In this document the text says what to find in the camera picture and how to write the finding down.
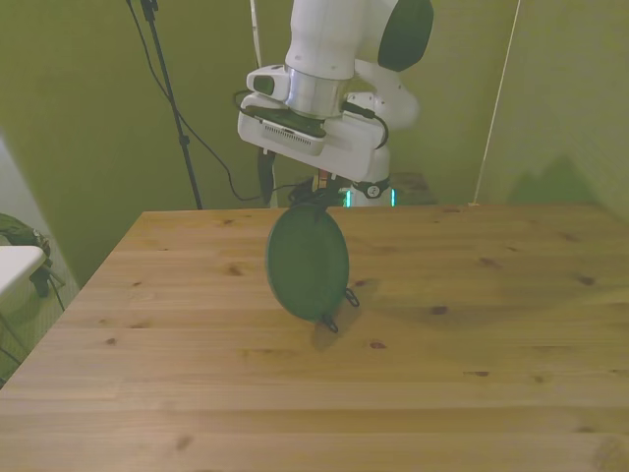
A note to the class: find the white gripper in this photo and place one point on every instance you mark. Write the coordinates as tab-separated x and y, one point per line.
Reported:
351	147

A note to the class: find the dark green round plate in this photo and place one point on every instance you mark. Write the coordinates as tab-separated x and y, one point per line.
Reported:
307	260

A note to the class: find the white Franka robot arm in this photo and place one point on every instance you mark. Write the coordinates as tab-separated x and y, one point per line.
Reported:
319	34

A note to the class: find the white vertical strip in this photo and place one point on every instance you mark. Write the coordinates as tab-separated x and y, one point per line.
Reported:
255	34

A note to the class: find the black tripod stand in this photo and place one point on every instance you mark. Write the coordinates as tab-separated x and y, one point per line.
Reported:
169	93

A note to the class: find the dark green cloth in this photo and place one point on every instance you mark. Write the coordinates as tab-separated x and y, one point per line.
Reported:
15	228

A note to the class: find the white side table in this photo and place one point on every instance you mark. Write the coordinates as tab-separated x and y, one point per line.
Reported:
17	265

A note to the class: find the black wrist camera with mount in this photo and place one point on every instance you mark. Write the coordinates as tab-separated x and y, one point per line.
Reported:
290	130

